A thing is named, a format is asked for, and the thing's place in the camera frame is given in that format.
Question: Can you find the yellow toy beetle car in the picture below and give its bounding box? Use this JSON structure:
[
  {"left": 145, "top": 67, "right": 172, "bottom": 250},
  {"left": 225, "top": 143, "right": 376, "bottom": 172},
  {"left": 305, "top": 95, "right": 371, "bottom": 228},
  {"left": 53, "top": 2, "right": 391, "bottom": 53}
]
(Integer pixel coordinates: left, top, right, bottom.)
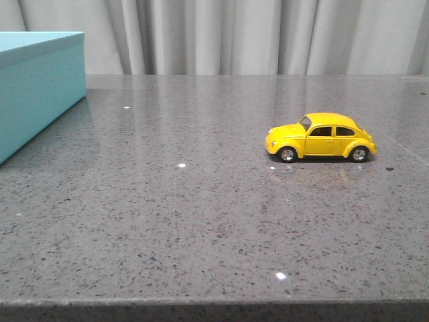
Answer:
[{"left": 265, "top": 112, "right": 377, "bottom": 163}]

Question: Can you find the light blue box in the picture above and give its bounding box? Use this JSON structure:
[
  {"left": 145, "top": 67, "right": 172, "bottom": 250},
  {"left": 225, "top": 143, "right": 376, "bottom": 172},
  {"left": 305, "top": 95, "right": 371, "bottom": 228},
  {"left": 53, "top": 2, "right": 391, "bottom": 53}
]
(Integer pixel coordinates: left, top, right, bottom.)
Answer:
[{"left": 1, "top": 32, "right": 86, "bottom": 161}]

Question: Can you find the grey curtain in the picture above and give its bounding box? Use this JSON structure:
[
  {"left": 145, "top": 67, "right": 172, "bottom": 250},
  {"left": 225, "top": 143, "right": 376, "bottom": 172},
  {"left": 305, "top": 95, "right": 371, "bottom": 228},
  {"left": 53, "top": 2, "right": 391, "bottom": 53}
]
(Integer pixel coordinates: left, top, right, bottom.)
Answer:
[{"left": 1, "top": 0, "right": 428, "bottom": 75}]

